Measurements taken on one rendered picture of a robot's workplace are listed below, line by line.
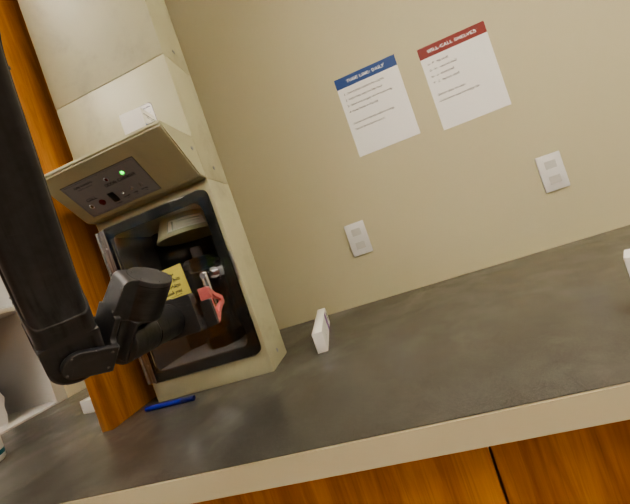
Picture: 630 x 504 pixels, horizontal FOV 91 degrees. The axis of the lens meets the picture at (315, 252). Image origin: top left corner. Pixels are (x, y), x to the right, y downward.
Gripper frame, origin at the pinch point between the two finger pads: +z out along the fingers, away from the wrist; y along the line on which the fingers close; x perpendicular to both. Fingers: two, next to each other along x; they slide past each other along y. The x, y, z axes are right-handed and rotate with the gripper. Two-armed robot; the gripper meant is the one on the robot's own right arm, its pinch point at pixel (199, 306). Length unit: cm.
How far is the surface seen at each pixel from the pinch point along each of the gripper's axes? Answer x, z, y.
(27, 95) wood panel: -62, 10, 32
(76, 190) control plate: -32.4, 3.2, 20.7
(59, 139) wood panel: -52, 15, 32
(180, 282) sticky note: -6.1, 10.0, 9.3
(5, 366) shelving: 1, 52, 138
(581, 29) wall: -38, 56, -113
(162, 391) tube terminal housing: 17.8, 10.8, 25.0
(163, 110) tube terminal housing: -44.8, 11.9, -0.5
